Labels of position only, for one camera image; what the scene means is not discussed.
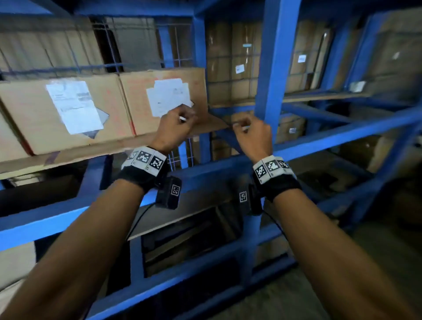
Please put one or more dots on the blue metal storage rack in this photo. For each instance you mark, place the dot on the blue metal storage rack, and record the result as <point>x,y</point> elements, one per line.
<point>277,66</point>

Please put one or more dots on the wide cardboard box behind mesh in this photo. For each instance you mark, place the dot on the wide cardboard box behind mesh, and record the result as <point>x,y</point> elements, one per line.
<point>39,49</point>

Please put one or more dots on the tall grey-brown cardboard box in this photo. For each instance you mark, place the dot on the tall grey-brown cardboard box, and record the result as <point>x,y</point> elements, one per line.
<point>135,43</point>

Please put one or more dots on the person's right hand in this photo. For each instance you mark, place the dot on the person's right hand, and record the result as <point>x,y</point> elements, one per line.
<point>257,140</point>

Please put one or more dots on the cardboard box with white label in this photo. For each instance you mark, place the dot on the cardboard box with white label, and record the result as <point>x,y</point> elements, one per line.
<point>138,102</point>

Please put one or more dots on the black marker-tagged left wristband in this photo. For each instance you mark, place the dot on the black marker-tagged left wristband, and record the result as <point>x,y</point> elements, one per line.
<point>145,166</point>

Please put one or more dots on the person's right forearm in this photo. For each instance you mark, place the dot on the person's right forearm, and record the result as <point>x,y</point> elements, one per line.
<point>333,260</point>

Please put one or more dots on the stack of labelled cardboard boxes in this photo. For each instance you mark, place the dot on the stack of labelled cardboard boxes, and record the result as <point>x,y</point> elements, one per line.
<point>237,49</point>

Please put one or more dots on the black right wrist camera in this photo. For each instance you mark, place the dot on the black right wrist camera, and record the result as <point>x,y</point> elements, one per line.
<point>249,199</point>

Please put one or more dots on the white printed shipping label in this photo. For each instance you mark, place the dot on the white printed shipping label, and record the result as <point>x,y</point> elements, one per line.
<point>74,105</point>

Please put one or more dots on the large cardboard box grey-backed label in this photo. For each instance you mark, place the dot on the large cardboard box grey-backed label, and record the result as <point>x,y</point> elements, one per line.
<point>29,115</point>

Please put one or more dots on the person's left hand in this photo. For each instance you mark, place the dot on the person's left hand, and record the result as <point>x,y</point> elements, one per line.
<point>171,130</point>

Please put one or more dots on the large cardboard box small sticker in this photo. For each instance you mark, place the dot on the large cardboard box small sticker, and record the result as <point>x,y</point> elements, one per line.
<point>395,56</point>

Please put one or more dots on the person's left thumb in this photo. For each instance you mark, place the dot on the person's left thumb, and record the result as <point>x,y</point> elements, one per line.
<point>191,119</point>

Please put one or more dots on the black marker-tagged wristband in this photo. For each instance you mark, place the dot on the black marker-tagged wristband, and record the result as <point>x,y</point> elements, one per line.
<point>275,178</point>
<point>145,166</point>

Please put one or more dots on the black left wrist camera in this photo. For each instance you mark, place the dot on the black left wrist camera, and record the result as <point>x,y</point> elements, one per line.
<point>168,193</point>

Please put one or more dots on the black marker-tagged right wristband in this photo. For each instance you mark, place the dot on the black marker-tagged right wristband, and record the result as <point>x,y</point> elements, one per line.
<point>275,178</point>

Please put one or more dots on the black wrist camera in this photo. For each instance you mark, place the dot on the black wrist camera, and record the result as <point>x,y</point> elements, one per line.
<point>249,199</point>
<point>168,193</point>

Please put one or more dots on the person's right thumb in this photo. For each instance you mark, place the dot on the person's right thumb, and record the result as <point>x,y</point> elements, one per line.
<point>240,126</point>

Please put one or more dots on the person's left forearm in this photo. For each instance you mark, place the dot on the person's left forearm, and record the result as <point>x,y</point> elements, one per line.
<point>75,250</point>

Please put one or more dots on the plain cardboard box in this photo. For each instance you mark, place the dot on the plain cardboard box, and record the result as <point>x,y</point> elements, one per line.
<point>10,141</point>

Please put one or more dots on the small cardboard box white sticker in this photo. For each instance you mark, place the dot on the small cardboard box white sticker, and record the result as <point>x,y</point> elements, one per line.
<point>290,128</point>

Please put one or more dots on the dusty lower shelf board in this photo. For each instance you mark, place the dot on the dusty lower shelf board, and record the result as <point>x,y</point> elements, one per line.
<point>191,206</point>

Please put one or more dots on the white notched paper label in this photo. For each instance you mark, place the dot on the white notched paper label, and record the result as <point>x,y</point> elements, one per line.
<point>168,95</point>

